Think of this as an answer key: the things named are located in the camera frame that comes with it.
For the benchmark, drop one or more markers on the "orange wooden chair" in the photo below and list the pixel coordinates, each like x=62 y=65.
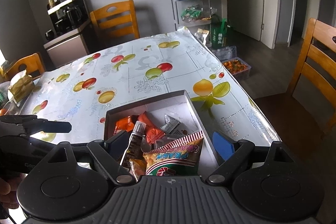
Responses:
x=115 y=20
x=32 y=64

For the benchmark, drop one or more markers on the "white sachet packet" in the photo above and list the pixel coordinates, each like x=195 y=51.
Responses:
x=170 y=124

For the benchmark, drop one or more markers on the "wooden chair right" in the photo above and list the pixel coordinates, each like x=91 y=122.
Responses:
x=322 y=32

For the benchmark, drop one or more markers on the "crate of oranges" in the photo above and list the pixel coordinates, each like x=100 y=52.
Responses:
x=238 y=68

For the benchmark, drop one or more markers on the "person's left hand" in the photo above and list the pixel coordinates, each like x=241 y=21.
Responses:
x=8 y=191

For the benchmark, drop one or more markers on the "green snack packs on shelf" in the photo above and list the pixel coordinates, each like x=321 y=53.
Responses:
x=192 y=13

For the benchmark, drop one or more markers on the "green prawn cracker bag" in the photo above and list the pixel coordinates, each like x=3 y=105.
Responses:
x=179 y=157

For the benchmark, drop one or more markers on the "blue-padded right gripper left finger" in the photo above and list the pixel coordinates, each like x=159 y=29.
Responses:
x=105 y=155

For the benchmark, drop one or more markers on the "metal shelf trolley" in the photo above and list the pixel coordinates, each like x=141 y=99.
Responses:
x=179 y=5

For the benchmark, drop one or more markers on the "red foil snack stick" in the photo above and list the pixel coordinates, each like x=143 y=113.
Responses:
x=152 y=132

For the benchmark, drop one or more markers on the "white cardboard box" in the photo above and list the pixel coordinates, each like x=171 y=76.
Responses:
x=174 y=104

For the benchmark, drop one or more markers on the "green shopping bag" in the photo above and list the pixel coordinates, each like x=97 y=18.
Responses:
x=219 y=29

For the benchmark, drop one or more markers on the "fruit-patterned tablecloth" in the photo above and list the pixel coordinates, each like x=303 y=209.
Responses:
x=83 y=91

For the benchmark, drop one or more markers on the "orange wooden chair left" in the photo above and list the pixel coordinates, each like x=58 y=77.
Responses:
x=32 y=64

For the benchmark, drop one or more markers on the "gold tissue pack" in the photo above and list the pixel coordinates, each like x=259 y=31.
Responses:
x=21 y=85

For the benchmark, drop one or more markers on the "dark chocolate stick packet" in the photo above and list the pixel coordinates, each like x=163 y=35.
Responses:
x=134 y=150

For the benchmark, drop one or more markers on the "orange wooden chair back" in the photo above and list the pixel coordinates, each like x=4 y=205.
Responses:
x=115 y=20

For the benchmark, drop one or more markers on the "black coffee machine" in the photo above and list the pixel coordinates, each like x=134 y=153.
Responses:
x=65 y=16

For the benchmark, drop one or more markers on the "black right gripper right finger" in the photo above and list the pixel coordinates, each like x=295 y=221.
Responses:
x=237 y=157

